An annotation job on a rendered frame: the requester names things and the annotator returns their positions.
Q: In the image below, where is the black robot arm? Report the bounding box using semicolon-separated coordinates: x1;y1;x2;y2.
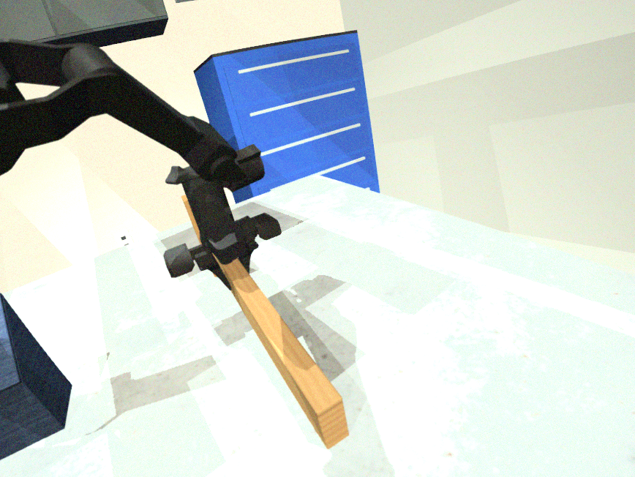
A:
0;38;266;265

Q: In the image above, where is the wooden rail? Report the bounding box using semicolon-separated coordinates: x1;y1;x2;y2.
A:
214;255;349;450

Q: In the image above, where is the wooden block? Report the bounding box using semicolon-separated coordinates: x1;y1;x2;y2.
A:
181;195;201;244

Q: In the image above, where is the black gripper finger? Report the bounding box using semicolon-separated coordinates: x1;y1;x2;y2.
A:
197;256;231;290
238;242;259;273

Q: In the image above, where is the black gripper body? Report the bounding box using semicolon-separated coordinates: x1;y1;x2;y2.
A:
164;198;282;279

